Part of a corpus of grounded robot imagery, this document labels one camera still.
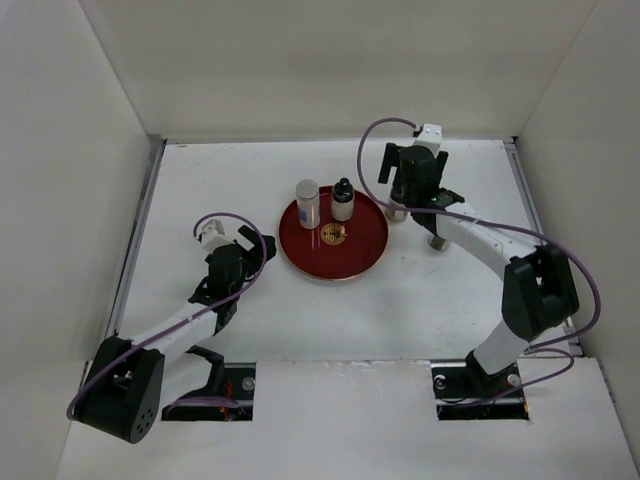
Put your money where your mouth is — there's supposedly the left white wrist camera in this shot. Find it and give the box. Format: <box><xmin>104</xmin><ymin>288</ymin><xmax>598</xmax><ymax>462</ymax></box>
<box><xmin>196</xmin><ymin>219</ymin><xmax>233</xmax><ymax>254</ymax></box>

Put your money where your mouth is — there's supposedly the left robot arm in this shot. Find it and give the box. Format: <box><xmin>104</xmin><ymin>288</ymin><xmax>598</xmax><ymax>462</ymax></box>
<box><xmin>67</xmin><ymin>225</ymin><xmax>277</xmax><ymax>444</ymax></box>

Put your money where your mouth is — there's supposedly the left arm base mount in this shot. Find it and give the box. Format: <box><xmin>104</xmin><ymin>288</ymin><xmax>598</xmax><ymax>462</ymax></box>
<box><xmin>160</xmin><ymin>346</ymin><xmax>257</xmax><ymax>422</ymax></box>

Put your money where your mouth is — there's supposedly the white powder bottle black cap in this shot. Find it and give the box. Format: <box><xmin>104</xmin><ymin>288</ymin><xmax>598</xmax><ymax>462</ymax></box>
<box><xmin>331</xmin><ymin>177</ymin><xmax>355</xmax><ymax>222</ymax></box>

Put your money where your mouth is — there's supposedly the aluminium table rail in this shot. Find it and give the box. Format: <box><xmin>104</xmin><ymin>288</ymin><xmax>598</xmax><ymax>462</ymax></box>
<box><xmin>100</xmin><ymin>134</ymin><xmax>167</xmax><ymax>340</ymax></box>
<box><xmin>503</xmin><ymin>139</ymin><xmax>585</xmax><ymax>356</ymax></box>

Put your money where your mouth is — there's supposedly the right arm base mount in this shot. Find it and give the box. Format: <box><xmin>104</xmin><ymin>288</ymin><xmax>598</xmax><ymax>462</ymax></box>
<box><xmin>431</xmin><ymin>360</ymin><xmax>529</xmax><ymax>421</ymax></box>

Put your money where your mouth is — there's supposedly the brown spice bottle black cap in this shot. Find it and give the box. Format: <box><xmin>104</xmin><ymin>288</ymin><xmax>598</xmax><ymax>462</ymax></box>
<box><xmin>385</xmin><ymin>186</ymin><xmax>408</xmax><ymax>223</ymax></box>

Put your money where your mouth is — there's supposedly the right aluminium table rail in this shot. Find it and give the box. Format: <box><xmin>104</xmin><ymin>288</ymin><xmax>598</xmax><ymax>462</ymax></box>
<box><xmin>503</xmin><ymin>139</ymin><xmax>585</xmax><ymax>356</ymax></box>

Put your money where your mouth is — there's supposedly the tall bottle blue label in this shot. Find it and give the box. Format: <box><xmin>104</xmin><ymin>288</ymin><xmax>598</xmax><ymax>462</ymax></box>
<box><xmin>296</xmin><ymin>179</ymin><xmax>320</xmax><ymax>230</ymax></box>

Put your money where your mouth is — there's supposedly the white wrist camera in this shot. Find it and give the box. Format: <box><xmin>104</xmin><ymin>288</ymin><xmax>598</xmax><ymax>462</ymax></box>
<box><xmin>196</xmin><ymin>219</ymin><xmax>233</xmax><ymax>254</ymax></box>
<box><xmin>413</xmin><ymin>124</ymin><xmax>443</xmax><ymax>157</ymax></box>

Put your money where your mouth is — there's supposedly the left aluminium table rail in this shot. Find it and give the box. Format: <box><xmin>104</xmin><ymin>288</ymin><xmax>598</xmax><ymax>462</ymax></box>
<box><xmin>100</xmin><ymin>134</ymin><xmax>167</xmax><ymax>340</ymax></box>

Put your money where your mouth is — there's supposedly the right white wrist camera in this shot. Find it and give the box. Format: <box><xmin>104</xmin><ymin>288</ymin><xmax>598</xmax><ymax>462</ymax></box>
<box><xmin>413</xmin><ymin>124</ymin><xmax>443</xmax><ymax>157</ymax></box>

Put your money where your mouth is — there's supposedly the red round lacquer tray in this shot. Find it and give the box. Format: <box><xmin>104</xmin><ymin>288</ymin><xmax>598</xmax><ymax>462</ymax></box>
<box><xmin>278</xmin><ymin>186</ymin><xmax>389</xmax><ymax>281</ymax></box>

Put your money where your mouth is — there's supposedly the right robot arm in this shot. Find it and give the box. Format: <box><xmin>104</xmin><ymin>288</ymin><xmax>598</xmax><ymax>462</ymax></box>
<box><xmin>378</xmin><ymin>143</ymin><xmax>579</xmax><ymax>396</ymax></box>

